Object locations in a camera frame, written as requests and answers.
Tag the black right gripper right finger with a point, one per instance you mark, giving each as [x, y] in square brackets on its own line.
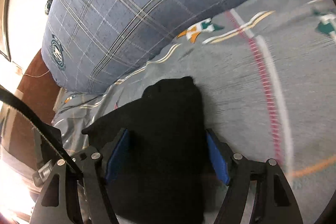
[273, 201]

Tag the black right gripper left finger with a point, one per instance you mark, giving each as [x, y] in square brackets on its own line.
[59, 200]

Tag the black pants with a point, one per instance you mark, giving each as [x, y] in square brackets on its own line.
[165, 161]

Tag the brown wooden headboard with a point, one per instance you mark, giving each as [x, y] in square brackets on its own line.
[38, 90]

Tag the grey patterned bed sheet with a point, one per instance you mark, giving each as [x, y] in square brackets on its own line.
[266, 70]

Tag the blue plaid pillow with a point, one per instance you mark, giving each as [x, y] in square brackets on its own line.
[147, 8]

